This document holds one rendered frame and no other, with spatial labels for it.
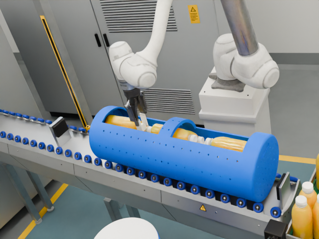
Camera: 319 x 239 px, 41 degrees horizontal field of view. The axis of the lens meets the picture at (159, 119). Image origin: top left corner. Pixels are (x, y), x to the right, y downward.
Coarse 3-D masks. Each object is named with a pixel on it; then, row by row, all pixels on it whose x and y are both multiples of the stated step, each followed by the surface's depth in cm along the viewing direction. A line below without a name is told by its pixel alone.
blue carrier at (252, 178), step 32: (96, 128) 207; (128, 128) 197; (192, 128) 202; (128, 160) 200; (160, 160) 186; (192, 160) 176; (224, 160) 168; (256, 160) 162; (224, 192) 176; (256, 192) 167
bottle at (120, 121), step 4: (108, 116) 212; (112, 116) 211; (116, 116) 210; (120, 116) 209; (108, 120) 210; (112, 120) 209; (116, 120) 207; (120, 120) 206; (124, 120) 205; (128, 120) 204; (112, 124) 209; (116, 124) 207; (120, 124) 205; (124, 124) 204; (128, 124) 203; (132, 124) 202; (132, 128) 202; (136, 128) 202
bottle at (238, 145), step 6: (216, 138) 178; (222, 138) 177; (228, 138) 176; (234, 138) 176; (210, 144) 181; (216, 144) 177; (222, 144) 175; (228, 144) 174; (234, 144) 173; (240, 144) 171; (234, 150) 172; (240, 150) 171
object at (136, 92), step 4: (136, 88) 187; (124, 92) 189; (128, 92) 187; (132, 92) 187; (136, 92) 188; (140, 92) 194; (128, 96) 188; (132, 96) 188; (136, 96) 192; (132, 100) 191; (132, 104) 192
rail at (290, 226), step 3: (315, 168) 182; (315, 171) 181; (312, 174) 180; (315, 174) 181; (312, 177) 178; (312, 180) 179; (312, 183) 180; (291, 219) 163; (291, 222) 162; (288, 225) 161; (291, 225) 162; (288, 228) 160; (291, 228) 163; (288, 231) 160
